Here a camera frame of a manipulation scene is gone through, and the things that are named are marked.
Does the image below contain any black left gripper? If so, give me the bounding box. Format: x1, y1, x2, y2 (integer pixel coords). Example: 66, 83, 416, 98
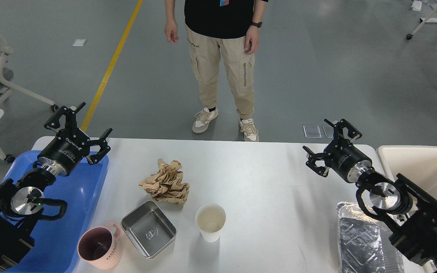
38, 102, 113, 176

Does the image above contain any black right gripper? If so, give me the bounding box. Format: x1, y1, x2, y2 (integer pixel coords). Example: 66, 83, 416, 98
302, 119, 372, 183

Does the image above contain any pink ceramic mug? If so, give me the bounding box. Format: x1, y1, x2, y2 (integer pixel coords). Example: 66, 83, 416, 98
77, 221, 123, 270

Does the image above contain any square stainless steel tray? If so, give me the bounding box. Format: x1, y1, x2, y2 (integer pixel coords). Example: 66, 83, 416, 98
121, 200, 177, 259

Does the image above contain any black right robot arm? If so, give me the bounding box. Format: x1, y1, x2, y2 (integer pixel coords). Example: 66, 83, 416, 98
303, 119, 437, 272

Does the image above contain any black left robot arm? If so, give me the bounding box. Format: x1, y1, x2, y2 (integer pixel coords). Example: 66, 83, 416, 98
0, 102, 112, 271

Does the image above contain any person's right hand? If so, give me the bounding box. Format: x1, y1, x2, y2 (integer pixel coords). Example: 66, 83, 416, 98
164, 18, 179, 44

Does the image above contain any person's left hand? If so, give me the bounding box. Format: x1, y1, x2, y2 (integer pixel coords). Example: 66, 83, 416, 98
244, 25, 260, 55

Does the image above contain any clear plastic floor plate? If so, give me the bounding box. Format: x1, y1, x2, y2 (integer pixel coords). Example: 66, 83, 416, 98
303, 126, 322, 138

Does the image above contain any aluminium foil tray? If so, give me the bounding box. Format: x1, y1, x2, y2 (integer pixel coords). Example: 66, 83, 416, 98
336, 201, 405, 273

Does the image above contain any beige plastic bin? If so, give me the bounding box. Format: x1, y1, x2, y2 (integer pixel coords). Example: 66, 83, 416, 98
377, 145, 437, 199

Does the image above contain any crumpled brown paper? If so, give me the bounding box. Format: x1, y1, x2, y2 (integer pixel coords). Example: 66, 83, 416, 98
138, 158, 190, 206

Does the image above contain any blue plastic tray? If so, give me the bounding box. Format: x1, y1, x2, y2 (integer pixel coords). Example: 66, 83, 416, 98
0, 151, 109, 273

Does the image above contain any white paper cup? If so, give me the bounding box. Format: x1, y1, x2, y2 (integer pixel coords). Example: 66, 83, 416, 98
195, 203, 226, 242

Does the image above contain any person in black shirt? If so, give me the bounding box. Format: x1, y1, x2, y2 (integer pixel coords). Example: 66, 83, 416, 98
164, 0, 269, 142

